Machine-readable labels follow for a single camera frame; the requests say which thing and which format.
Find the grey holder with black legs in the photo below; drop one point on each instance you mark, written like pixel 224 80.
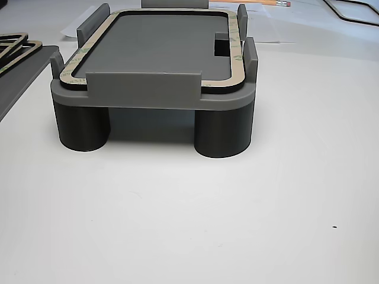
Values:
pixel 154 44

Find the dark grey flat tray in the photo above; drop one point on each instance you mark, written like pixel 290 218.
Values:
pixel 17 88

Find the thin black rectangular frame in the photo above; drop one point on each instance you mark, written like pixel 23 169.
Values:
pixel 356 19

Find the white paper sheet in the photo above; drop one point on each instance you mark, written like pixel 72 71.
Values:
pixel 79 21

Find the yellow pencil with pink eraser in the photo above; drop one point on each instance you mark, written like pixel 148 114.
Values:
pixel 276 2

